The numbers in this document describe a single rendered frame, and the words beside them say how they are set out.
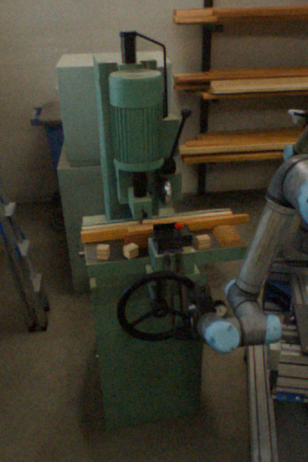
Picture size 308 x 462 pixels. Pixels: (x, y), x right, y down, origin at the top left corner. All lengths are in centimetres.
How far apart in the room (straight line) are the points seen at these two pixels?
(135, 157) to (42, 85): 246
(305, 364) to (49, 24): 311
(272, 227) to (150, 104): 58
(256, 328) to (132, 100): 78
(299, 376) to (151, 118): 95
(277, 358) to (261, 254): 42
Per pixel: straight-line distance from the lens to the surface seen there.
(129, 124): 146
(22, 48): 385
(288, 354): 145
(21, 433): 226
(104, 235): 168
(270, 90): 352
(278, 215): 112
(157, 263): 148
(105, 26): 378
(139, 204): 159
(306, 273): 187
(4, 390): 245
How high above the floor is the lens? 175
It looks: 29 degrees down
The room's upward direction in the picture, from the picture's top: 1 degrees counter-clockwise
